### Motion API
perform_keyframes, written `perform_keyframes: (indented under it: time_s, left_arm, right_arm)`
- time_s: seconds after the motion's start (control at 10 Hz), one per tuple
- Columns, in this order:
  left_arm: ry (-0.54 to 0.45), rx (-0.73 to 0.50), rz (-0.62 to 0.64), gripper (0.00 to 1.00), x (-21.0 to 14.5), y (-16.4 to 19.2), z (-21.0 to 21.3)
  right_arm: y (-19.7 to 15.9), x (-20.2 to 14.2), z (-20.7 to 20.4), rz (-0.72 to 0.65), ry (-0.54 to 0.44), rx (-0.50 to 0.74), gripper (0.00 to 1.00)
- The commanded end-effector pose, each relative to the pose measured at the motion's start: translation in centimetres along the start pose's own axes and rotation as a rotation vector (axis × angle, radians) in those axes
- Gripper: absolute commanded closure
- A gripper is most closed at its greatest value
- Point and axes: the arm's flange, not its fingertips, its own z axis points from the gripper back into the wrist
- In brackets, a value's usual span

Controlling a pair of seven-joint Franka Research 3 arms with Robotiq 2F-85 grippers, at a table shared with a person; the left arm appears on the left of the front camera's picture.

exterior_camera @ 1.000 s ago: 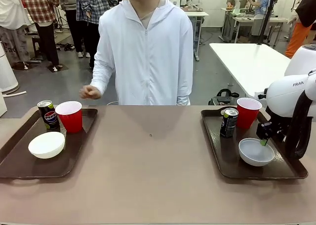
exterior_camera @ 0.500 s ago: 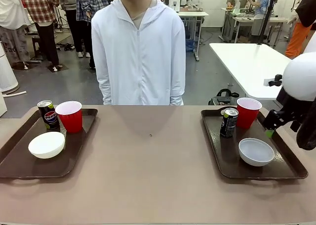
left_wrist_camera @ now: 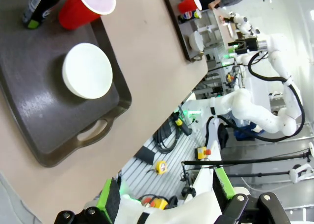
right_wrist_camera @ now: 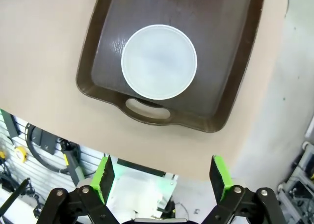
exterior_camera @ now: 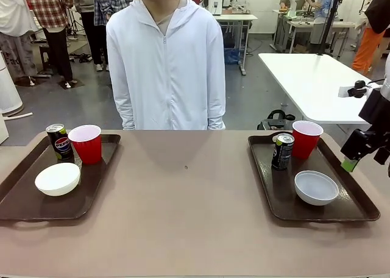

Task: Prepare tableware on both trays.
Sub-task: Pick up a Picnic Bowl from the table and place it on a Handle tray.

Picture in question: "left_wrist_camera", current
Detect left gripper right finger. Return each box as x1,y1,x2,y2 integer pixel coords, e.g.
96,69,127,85
212,167,291,224

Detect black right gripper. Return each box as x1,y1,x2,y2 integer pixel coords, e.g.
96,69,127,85
228,37,259,55

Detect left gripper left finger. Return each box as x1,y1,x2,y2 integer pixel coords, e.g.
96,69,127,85
54,177,121,224

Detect grey white bowl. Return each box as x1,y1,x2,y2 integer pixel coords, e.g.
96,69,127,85
188,30,204,52

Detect black pepsi can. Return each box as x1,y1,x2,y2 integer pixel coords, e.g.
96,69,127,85
178,9,203,23

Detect red plastic cup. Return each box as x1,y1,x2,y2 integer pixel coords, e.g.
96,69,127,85
177,0,203,14
58,0,116,30

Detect cream white bowl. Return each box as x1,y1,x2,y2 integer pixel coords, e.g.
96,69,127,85
61,42,114,100

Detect black can with green base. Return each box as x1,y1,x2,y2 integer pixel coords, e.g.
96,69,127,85
22,0,69,30

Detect small white background robot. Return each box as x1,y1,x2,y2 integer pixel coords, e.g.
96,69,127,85
229,11,261,37

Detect yellow button control box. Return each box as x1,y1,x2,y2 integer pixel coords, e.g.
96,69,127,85
137,194,170,210

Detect long black tripod pole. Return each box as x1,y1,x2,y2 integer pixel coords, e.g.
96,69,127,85
181,152,312,166

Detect brown plastic tray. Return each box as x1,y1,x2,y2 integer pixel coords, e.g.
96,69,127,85
163,0,205,62
0,0,132,168

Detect black foam pad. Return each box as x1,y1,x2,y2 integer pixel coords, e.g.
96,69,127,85
134,146,156,165

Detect yellow tape measure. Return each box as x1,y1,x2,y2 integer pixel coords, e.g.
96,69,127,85
156,161,167,175

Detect white stand head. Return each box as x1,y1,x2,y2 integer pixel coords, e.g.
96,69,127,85
289,164,314,184

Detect yellow emergency stop box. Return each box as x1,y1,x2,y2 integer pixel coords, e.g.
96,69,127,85
195,146,211,160

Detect aluminium slatted workbench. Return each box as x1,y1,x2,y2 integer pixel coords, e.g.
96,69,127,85
120,111,221,202

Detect yellow black power plug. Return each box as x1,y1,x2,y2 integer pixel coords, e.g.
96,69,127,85
173,112,192,136

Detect coiled black cable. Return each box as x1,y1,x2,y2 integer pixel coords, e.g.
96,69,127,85
153,122,183,154

